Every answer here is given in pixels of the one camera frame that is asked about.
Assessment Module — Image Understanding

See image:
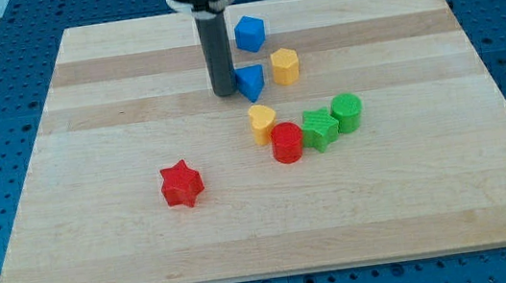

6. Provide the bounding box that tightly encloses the blue cube block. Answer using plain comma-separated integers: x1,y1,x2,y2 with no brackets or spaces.
233,15,266,53

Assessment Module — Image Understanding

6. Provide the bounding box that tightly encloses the red cylinder block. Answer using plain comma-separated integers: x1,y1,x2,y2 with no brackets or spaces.
271,122,303,164

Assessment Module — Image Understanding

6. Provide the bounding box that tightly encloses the wooden board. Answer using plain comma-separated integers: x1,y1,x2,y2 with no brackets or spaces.
0,0,506,283

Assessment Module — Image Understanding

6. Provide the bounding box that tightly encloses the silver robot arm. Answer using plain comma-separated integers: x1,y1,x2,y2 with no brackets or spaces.
166,0,237,97

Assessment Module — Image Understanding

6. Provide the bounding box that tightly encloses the green cylinder block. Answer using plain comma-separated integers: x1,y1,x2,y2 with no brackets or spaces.
330,93,363,134

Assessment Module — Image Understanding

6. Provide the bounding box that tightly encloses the green star block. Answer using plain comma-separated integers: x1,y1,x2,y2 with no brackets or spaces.
301,107,339,153

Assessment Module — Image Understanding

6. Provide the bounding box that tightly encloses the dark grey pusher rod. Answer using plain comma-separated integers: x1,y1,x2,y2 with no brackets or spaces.
196,12,237,97

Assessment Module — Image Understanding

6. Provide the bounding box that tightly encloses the yellow hexagon block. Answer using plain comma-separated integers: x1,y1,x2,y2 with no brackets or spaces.
270,48,300,85

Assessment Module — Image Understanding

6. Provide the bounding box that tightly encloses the blue triangle block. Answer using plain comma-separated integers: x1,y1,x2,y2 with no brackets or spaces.
234,64,264,103

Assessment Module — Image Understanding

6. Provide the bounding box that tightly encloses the red star block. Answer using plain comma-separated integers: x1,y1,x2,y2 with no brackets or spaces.
160,160,205,208

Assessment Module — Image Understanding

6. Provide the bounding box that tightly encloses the yellow heart block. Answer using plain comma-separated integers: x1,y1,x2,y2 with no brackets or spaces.
248,105,277,146

